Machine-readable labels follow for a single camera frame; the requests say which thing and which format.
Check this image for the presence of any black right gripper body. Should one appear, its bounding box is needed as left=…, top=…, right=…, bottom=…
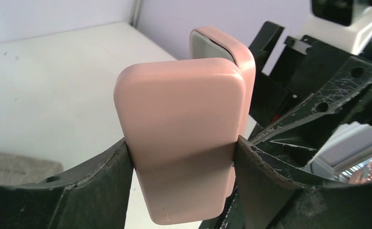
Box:
left=284, top=19, right=372, bottom=126

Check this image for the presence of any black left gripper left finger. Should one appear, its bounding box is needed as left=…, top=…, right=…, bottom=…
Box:
left=0, top=140, right=133, bottom=229

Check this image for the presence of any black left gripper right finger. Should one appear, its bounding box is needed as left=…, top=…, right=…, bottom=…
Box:
left=234, top=137, right=372, bottom=229

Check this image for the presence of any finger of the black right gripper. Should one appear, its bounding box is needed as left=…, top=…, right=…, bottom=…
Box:
left=249, top=57, right=372, bottom=167
left=249, top=21, right=297, bottom=127

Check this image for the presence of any pink glasses case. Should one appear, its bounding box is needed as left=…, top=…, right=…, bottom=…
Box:
left=113, top=26, right=256, bottom=225

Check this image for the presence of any grey marbled glasses case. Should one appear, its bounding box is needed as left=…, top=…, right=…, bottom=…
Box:
left=0, top=152, right=64, bottom=186

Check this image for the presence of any aluminium frame post left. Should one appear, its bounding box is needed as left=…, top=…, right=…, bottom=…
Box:
left=129, top=0, right=144, bottom=28

